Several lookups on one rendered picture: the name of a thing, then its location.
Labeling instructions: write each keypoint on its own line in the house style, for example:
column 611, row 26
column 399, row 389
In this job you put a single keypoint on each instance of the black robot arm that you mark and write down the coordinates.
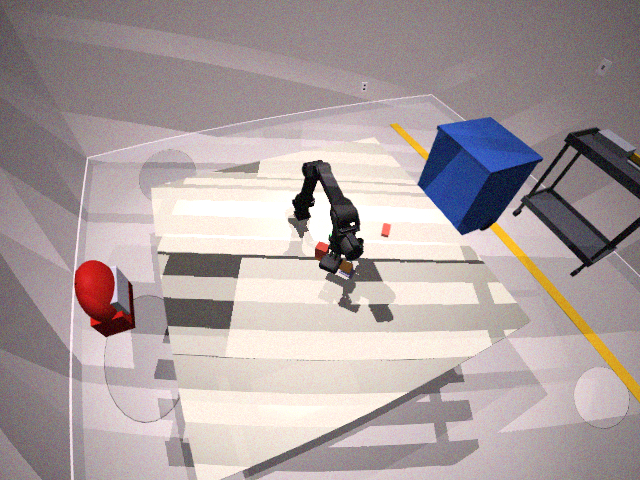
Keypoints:
column 342, row 211

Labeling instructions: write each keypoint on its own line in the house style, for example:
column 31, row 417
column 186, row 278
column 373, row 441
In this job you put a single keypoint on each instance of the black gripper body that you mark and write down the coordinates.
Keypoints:
column 331, row 263

